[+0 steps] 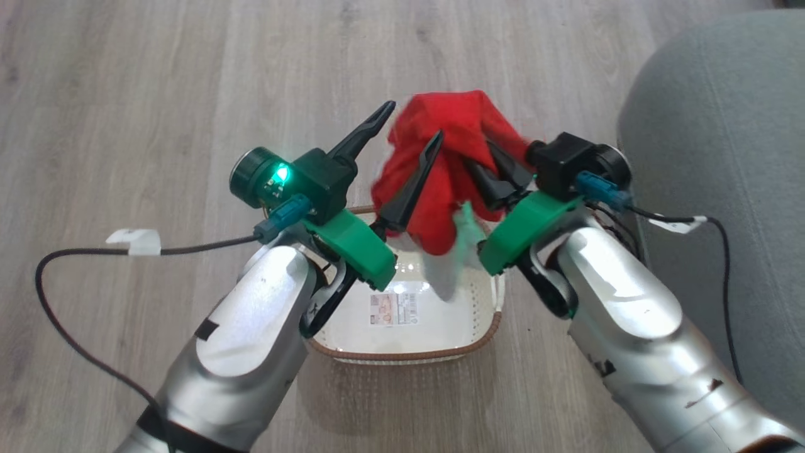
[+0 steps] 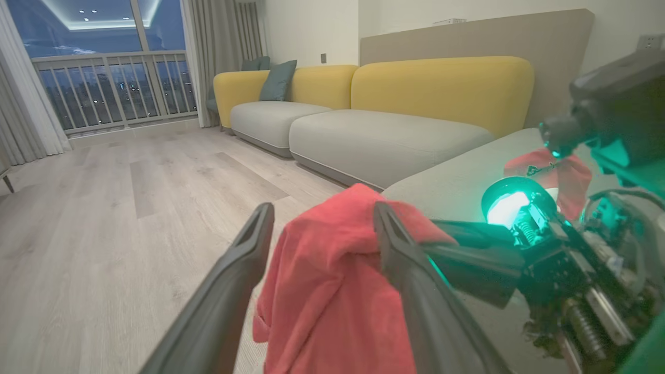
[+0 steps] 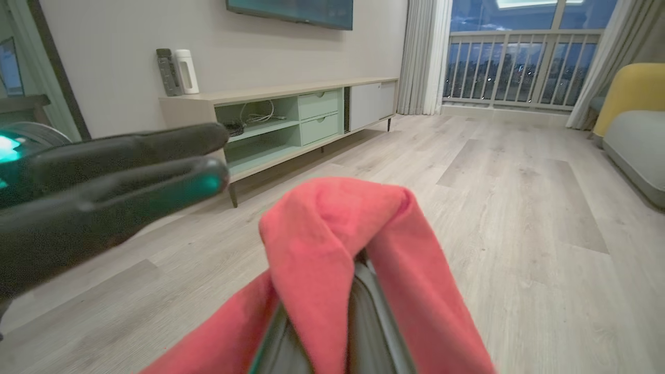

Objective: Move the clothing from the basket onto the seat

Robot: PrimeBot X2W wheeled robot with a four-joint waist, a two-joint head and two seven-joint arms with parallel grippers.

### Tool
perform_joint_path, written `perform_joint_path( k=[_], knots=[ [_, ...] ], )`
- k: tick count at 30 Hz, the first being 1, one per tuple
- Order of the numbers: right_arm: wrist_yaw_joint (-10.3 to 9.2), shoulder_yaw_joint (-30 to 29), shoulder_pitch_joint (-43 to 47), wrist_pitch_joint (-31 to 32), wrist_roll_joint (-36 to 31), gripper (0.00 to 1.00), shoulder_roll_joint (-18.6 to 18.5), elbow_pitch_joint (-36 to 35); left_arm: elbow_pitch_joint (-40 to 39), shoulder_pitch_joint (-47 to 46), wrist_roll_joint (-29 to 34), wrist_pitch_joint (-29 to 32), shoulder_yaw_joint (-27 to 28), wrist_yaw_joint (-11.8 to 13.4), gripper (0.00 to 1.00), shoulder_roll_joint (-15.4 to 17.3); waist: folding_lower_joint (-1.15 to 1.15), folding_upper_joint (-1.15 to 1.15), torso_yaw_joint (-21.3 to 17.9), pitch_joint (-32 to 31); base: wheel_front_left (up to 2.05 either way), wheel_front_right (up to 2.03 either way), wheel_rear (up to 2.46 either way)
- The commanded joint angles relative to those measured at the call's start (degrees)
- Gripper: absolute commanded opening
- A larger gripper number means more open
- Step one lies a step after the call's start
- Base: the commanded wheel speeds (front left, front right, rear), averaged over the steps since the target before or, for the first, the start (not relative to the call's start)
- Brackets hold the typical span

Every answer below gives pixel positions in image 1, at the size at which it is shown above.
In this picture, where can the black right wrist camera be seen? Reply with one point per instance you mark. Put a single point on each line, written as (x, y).
(563, 160)

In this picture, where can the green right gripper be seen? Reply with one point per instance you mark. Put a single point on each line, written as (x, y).
(525, 226)

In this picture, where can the grey fabric sofa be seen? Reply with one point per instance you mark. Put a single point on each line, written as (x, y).
(723, 126)

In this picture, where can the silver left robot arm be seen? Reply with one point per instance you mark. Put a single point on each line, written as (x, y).
(245, 333)

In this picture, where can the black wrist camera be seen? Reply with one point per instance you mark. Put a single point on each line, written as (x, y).
(317, 179)
(563, 160)

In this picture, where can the white brown-rimmed laundry basket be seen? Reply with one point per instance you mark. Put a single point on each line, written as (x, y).
(440, 321)

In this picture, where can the red cloth garment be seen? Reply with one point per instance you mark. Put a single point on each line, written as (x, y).
(453, 126)

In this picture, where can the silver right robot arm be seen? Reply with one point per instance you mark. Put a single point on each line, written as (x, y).
(629, 302)

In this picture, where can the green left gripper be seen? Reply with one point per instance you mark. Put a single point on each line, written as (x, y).
(358, 248)

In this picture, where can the printed basket label sticker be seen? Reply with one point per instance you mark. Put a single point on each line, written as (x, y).
(393, 309)

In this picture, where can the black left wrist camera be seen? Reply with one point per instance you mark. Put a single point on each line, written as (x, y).
(317, 179)

